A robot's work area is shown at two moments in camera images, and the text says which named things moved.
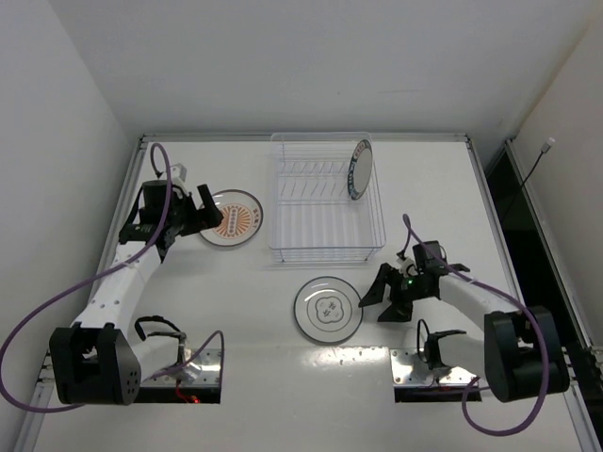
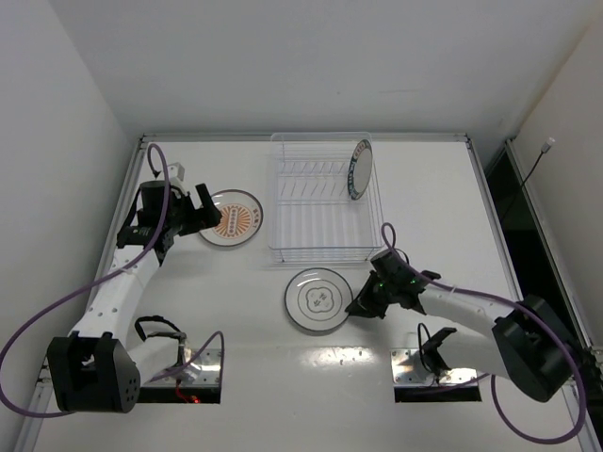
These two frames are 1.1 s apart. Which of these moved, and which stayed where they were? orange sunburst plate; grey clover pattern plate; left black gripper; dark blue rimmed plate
Moved: grey clover pattern plate
Stayed: orange sunburst plate; dark blue rimmed plate; left black gripper
